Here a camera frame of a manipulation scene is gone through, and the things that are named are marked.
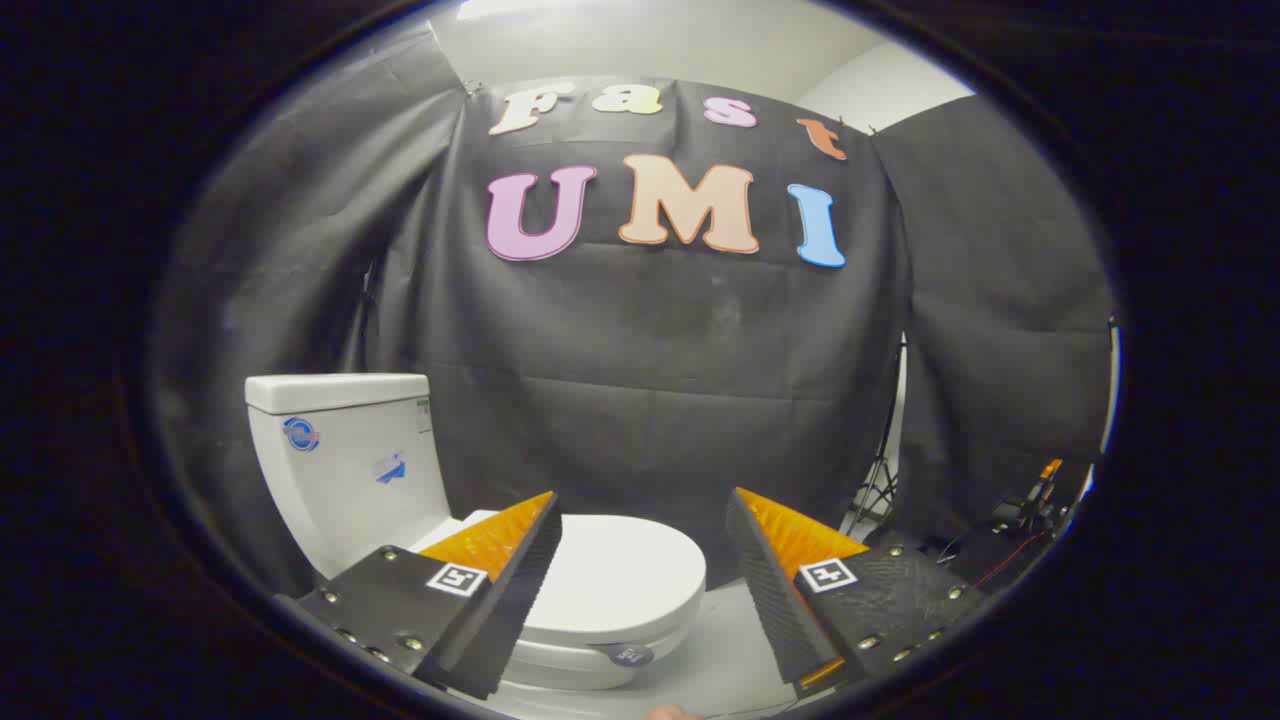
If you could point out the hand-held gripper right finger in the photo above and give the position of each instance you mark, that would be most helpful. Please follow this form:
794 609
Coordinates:
770 590

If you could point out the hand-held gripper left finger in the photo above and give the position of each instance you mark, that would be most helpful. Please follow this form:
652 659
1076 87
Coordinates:
520 590

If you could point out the white toilet lid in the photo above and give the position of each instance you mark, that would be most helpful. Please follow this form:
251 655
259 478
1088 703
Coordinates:
620 575

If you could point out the white toilet seat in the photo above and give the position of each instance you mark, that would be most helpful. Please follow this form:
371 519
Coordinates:
600 652

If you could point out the white toilet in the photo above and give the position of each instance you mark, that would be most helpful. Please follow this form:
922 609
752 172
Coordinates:
350 490

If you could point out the white toilet tank cover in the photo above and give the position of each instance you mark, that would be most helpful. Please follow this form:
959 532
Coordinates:
335 392

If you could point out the black backdrop cloth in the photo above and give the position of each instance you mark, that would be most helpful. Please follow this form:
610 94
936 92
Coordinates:
640 380

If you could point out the black and orange device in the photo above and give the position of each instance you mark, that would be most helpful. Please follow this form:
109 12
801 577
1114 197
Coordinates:
1030 505

